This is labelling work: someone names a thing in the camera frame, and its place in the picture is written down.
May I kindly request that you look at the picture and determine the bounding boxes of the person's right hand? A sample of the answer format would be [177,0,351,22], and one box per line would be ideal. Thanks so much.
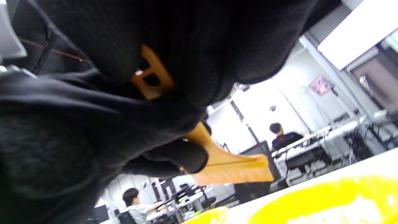
[0,0,341,224]

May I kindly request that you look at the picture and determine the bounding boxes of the orange food piece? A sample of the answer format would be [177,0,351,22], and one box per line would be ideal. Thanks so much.
[130,44,275,186]

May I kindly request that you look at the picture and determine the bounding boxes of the yellow bowl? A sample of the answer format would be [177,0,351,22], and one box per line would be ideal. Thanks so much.
[182,206,230,224]
[247,175,398,224]

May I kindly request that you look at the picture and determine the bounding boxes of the black mesh office chair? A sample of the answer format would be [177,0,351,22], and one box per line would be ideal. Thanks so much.
[235,141,282,203]

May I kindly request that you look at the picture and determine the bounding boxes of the white office desk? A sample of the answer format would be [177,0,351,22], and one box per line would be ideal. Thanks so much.
[272,120,367,162]

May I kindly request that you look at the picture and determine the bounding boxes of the white freestanding board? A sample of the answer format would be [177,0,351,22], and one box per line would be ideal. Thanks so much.
[317,0,398,70]

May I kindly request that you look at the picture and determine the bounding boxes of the pink wall poster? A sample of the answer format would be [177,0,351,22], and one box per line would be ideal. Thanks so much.
[309,75,335,96]

